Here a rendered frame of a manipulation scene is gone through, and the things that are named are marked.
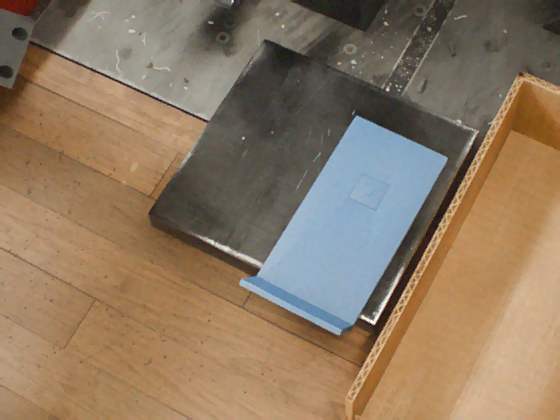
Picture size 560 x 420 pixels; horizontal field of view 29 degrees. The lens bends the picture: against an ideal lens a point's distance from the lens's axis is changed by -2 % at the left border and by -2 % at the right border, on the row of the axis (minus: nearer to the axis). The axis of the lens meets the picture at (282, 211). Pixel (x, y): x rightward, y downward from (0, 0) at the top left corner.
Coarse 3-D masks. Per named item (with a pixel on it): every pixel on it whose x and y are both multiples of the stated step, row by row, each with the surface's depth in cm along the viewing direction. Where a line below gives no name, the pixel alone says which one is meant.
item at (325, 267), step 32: (352, 128) 75; (384, 128) 74; (352, 160) 74; (384, 160) 73; (416, 160) 73; (320, 192) 73; (416, 192) 72; (320, 224) 72; (352, 224) 71; (384, 224) 71; (288, 256) 71; (320, 256) 71; (352, 256) 70; (384, 256) 70; (256, 288) 67; (288, 288) 70; (320, 288) 70; (352, 288) 69; (320, 320) 66; (352, 320) 68
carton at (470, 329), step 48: (528, 96) 72; (528, 144) 76; (480, 192) 74; (528, 192) 74; (432, 240) 66; (480, 240) 72; (528, 240) 72; (432, 288) 71; (480, 288) 71; (528, 288) 71; (384, 336) 63; (432, 336) 70; (480, 336) 69; (528, 336) 69; (384, 384) 68; (432, 384) 68; (480, 384) 68; (528, 384) 68
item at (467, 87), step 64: (64, 0) 84; (128, 0) 84; (192, 0) 83; (256, 0) 83; (448, 0) 82; (512, 0) 82; (128, 64) 81; (192, 64) 81; (384, 64) 80; (448, 64) 79; (512, 64) 79
